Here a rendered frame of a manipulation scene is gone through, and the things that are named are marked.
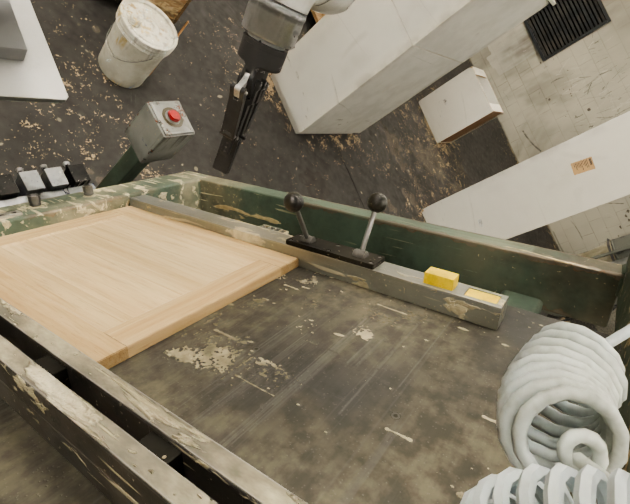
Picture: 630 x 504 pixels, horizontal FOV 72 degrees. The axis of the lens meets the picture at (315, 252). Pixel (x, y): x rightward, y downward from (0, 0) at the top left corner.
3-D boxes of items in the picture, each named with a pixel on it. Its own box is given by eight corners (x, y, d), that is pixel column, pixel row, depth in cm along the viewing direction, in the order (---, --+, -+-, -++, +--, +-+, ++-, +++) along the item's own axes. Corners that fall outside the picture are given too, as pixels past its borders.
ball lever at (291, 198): (307, 235, 89) (288, 185, 80) (322, 240, 87) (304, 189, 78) (297, 248, 87) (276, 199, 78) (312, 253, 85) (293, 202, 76)
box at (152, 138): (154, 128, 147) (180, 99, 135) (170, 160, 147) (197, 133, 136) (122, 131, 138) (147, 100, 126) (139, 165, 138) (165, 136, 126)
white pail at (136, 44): (139, 49, 252) (177, -9, 222) (157, 95, 250) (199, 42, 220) (83, 40, 228) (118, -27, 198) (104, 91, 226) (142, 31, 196)
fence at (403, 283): (147, 208, 120) (145, 194, 118) (504, 317, 71) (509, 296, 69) (131, 212, 116) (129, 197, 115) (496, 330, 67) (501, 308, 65)
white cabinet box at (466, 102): (432, 103, 569) (483, 70, 523) (450, 142, 566) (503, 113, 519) (418, 101, 535) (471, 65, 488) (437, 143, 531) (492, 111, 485)
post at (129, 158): (77, 222, 193) (150, 137, 145) (83, 234, 193) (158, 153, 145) (63, 225, 189) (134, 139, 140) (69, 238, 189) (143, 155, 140)
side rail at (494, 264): (215, 209, 141) (213, 175, 137) (608, 315, 84) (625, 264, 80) (201, 213, 137) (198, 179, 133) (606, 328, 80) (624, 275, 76)
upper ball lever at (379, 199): (354, 260, 83) (375, 194, 84) (371, 265, 81) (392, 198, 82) (345, 256, 80) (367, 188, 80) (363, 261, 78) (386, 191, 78)
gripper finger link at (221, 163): (240, 139, 77) (238, 140, 76) (228, 173, 80) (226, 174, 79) (225, 132, 76) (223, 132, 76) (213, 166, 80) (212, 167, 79)
